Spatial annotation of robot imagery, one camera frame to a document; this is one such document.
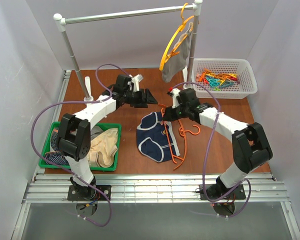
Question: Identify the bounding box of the orange plastic hanger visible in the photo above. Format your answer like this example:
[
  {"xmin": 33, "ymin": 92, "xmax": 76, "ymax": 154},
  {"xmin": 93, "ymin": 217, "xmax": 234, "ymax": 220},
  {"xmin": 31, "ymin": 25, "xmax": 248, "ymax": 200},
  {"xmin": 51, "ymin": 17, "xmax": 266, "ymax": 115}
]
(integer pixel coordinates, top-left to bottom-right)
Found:
[{"xmin": 164, "ymin": 120, "xmax": 201, "ymax": 171}]

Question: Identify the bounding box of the navy blue underwear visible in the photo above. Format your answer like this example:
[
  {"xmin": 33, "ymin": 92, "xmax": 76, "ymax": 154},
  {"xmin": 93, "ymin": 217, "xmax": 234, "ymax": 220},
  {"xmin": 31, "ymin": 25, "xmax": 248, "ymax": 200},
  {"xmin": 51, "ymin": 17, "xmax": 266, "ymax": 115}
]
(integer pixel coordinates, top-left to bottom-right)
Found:
[{"xmin": 136, "ymin": 111, "xmax": 180, "ymax": 163}]

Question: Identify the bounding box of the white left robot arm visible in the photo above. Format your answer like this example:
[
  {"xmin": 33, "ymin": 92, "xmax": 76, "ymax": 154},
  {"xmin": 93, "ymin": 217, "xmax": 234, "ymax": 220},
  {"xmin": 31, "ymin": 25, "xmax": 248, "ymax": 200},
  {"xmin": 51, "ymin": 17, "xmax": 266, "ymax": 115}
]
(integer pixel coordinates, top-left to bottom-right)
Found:
[{"xmin": 55, "ymin": 74, "xmax": 158, "ymax": 200}]

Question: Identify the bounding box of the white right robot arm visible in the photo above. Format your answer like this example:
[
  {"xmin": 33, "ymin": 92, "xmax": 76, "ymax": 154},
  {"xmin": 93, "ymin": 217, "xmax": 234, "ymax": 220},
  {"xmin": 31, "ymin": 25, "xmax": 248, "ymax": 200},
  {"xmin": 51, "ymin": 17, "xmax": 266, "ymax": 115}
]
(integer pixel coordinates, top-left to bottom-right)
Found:
[{"xmin": 162, "ymin": 88, "xmax": 273, "ymax": 202}]

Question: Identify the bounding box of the yellow plastic hanger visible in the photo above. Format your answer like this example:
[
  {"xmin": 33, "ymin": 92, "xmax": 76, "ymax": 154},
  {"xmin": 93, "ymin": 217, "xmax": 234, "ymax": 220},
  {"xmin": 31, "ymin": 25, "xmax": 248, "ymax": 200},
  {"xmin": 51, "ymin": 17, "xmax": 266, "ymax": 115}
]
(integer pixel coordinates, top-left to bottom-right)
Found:
[{"xmin": 158, "ymin": 2, "xmax": 196, "ymax": 72}]

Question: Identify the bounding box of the grey hanging underwear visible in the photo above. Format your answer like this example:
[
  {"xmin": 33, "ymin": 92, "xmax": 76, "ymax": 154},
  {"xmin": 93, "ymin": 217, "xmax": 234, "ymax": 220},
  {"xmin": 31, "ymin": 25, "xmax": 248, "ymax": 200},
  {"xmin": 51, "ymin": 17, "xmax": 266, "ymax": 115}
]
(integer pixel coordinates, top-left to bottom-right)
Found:
[{"xmin": 161, "ymin": 22, "xmax": 194, "ymax": 83}]

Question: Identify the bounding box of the grey underwear in tray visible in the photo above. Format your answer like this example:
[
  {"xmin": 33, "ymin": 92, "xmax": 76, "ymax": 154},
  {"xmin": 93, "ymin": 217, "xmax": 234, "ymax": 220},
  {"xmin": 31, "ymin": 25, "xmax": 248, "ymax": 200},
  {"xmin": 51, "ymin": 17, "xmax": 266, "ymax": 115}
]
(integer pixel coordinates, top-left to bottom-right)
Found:
[{"xmin": 90, "ymin": 125, "xmax": 104, "ymax": 141}]

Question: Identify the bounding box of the beige underwear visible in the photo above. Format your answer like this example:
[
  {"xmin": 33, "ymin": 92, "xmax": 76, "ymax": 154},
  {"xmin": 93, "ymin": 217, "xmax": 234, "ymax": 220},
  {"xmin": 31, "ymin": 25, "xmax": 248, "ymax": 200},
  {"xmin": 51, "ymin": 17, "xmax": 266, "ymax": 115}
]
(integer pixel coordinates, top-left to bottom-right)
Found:
[{"xmin": 87, "ymin": 128, "xmax": 119, "ymax": 168}]

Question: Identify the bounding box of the striped blue underwear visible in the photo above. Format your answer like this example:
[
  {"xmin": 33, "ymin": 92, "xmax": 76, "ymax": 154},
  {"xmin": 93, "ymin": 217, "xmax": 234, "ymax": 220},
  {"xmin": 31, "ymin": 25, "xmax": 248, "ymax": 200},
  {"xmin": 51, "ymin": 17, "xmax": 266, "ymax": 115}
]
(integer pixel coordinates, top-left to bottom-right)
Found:
[{"xmin": 43, "ymin": 127, "xmax": 69, "ymax": 166}]

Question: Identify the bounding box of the teal clothespin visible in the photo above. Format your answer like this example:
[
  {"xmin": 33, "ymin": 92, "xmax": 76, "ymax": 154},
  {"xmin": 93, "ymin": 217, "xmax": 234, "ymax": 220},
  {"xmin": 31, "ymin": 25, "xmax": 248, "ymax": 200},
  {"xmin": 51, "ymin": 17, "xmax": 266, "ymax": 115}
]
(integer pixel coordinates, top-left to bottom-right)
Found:
[{"xmin": 218, "ymin": 81, "xmax": 235, "ymax": 89}]

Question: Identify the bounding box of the white plastic basket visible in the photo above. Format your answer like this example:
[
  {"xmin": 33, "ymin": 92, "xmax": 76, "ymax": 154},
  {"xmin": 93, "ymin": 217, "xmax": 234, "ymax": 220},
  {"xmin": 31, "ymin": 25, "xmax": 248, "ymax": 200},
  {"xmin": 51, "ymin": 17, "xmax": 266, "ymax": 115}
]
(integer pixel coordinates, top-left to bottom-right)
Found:
[{"xmin": 192, "ymin": 58, "xmax": 258, "ymax": 99}]

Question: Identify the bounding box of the white clothes rack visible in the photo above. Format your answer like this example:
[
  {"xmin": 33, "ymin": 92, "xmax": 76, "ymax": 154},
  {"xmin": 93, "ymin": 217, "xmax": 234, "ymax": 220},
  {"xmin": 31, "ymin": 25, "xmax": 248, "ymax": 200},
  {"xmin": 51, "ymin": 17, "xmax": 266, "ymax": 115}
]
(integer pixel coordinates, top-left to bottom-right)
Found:
[{"xmin": 53, "ymin": 0, "xmax": 203, "ymax": 106}]

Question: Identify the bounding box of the green plastic tray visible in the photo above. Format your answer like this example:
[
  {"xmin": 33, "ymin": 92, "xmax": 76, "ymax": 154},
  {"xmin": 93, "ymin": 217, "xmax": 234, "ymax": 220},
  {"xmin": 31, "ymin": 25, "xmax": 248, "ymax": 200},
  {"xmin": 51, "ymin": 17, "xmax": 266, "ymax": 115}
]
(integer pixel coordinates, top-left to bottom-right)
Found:
[{"xmin": 38, "ymin": 121, "xmax": 122, "ymax": 172}]

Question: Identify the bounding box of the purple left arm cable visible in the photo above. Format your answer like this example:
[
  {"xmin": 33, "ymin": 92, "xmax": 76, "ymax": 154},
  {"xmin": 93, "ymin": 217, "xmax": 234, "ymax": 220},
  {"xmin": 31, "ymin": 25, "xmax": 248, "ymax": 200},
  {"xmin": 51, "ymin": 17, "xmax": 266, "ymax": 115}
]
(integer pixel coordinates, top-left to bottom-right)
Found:
[{"xmin": 30, "ymin": 64, "xmax": 131, "ymax": 228}]

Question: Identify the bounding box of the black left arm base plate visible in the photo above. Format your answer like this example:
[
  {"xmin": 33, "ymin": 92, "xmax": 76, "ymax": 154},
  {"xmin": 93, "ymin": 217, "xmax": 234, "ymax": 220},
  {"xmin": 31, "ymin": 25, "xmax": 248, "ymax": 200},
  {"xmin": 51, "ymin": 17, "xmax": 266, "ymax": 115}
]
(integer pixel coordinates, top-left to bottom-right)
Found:
[{"xmin": 67, "ymin": 184, "xmax": 112, "ymax": 201}]

